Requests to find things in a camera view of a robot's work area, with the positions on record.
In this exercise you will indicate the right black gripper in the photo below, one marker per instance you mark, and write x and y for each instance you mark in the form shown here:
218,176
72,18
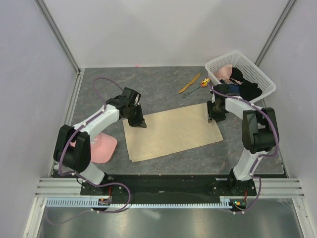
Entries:
210,115

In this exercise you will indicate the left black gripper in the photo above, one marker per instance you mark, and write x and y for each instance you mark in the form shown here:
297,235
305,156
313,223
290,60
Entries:
140,119

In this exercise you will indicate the beige cloth napkin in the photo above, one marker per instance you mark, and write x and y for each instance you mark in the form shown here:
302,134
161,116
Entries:
170,132

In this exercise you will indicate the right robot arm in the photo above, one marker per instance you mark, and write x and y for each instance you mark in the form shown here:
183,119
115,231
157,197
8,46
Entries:
259,135

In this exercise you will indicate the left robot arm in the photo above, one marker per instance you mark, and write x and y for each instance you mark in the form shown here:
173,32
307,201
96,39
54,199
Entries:
68,159

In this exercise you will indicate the navy cloth in basket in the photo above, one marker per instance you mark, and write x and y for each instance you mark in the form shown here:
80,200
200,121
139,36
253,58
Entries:
230,89

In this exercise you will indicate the pink baseball cap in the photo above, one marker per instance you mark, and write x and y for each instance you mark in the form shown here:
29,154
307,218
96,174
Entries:
97,150

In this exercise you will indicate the yellow plastic knife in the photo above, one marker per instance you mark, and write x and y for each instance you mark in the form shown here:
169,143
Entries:
190,83

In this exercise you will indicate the black clothes in basket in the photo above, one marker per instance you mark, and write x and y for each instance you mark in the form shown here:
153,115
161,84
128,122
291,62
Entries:
248,90

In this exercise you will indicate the pink cloth in basket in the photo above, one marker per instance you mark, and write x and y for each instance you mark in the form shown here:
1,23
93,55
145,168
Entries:
224,73

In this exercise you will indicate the white plastic basket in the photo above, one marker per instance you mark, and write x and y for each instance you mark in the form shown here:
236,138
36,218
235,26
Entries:
249,70

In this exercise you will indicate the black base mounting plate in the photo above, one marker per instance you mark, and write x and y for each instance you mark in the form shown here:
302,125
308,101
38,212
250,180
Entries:
222,185

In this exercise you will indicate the colourful spoon green handle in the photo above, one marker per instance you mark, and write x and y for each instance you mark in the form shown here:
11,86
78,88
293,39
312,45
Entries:
203,84

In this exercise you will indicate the white slotted cable duct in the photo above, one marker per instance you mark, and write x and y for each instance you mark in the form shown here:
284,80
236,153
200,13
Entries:
95,203

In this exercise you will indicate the aluminium front rail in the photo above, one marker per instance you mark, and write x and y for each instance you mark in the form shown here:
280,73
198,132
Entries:
72,187

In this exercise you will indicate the right aluminium frame post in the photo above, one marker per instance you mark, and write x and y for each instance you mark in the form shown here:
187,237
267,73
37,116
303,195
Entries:
275,30

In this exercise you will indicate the aluminium frame post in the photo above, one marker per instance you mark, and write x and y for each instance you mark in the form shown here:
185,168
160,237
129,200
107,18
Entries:
275,30
57,33

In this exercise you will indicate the left aluminium frame post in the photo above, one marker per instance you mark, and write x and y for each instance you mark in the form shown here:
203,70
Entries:
57,33

